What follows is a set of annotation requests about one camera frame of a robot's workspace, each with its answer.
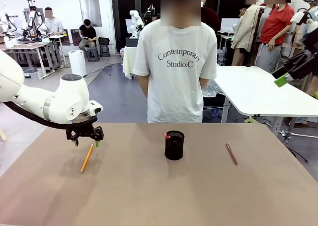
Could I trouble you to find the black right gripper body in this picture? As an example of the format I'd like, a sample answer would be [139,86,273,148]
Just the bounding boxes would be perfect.
[301,49,318,78]

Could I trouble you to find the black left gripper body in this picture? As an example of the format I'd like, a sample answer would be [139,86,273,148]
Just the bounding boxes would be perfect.
[73,118,97,138]

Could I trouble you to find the yellow pencil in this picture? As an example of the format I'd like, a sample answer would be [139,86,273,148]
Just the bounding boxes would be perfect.
[79,143,94,173]

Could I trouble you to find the dark red pen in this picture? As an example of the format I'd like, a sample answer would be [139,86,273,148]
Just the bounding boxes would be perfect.
[225,143,239,165]

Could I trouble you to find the person's right forearm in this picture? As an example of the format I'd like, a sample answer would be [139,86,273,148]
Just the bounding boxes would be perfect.
[137,74,150,98]

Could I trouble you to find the black mesh pen holder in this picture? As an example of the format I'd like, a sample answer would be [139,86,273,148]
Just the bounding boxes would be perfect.
[164,130,185,160]

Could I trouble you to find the black stand pole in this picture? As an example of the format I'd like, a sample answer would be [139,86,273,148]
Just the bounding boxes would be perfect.
[245,6,263,68]

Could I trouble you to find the white table with legs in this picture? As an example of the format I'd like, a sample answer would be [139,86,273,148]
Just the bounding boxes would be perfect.
[214,66,318,137]

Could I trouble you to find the metal stand legs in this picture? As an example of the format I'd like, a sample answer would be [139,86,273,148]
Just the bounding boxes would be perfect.
[279,129,318,145]

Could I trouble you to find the white air purifier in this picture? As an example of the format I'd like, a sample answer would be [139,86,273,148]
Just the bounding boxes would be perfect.
[68,50,87,77]

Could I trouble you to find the clear plastic storage bin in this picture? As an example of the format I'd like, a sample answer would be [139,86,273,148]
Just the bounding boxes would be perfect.
[23,68,43,80]

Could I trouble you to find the grey plastic stool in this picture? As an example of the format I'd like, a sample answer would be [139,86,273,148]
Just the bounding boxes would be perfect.
[86,47,100,62]
[99,44,111,57]

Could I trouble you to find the white board panel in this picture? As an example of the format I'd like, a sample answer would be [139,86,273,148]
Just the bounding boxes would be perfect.
[220,17,240,34]

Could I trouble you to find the table with white cloth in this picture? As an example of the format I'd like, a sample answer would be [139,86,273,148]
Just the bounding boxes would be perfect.
[123,46,140,80]

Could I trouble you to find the clear plastic bag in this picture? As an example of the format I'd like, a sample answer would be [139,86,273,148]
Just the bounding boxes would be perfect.
[202,81,226,98]

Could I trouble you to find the person in white T-shirt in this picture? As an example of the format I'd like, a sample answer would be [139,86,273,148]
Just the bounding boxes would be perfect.
[133,0,219,124]

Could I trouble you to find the mannequin in dark red top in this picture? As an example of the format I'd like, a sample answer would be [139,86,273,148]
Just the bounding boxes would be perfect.
[200,0,222,34]

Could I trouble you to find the seated person in black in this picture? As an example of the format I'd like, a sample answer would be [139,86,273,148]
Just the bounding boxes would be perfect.
[79,19,97,52]

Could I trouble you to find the white desk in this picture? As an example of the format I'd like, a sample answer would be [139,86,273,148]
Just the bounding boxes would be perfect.
[47,34,67,68]

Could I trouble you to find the black box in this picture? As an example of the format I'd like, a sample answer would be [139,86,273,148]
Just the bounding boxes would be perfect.
[125,37,140,48]

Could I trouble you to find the desk with brown top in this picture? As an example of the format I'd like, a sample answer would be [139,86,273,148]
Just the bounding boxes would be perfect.
[0,42,54,79]

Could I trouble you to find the person in light grey shirt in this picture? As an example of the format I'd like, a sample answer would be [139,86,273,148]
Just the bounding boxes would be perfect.
[44,7,65,35]

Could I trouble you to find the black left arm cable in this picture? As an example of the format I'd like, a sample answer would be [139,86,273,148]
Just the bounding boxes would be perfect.
[3,100,97,131]

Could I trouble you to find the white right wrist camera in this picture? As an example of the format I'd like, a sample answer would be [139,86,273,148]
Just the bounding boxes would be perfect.
[290,9,309,23]

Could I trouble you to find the black floor cable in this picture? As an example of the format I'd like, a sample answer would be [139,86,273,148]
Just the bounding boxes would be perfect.
[85,63,124,77]

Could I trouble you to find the dark wall poster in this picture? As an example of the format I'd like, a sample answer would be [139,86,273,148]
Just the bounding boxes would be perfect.
[70,29,80,46]
[61,28,70,46]

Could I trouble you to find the black cable by stand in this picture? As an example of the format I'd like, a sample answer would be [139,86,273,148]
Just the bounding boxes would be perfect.
[287,146,309,163]

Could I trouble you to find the metal wall panel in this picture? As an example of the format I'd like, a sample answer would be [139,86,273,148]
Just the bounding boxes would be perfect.
[79,0,102,27]

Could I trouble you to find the white robot with black cable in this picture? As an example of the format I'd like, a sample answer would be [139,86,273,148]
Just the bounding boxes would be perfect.
[0,12,18,38]

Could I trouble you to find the black camera rig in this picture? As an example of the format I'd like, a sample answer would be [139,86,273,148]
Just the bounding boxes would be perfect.
[146,4,156,20]

